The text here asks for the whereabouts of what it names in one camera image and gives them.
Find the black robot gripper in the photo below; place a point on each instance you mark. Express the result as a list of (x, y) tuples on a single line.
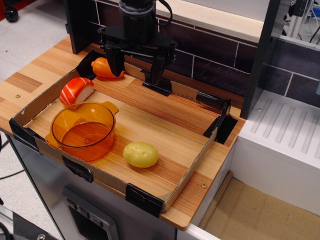
[(138, 35)]

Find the cardboard fence with black tape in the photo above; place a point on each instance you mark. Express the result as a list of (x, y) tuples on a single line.
[(177, 127)]

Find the yellow toy potato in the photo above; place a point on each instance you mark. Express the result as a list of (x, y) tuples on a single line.
[(140, 154)]

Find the white dish drying rack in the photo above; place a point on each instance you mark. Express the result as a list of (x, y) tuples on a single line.
[(278, 151)]

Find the dark grey vertical post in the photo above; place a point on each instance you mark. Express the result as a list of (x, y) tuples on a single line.
[(272, 30)]

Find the orange toy carrot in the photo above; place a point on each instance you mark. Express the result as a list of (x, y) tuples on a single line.
[(101, 68)]

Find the black caster wheel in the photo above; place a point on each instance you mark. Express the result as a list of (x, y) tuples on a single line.
[(11, 14)]

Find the salmon sushi toy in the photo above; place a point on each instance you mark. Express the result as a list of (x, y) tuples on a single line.
[(76, 90)]

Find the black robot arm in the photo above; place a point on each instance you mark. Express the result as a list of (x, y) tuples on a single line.
[(143, 6)]

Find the orange transparent plastic pot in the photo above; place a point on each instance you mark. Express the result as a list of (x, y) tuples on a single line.
[(85, 130)]

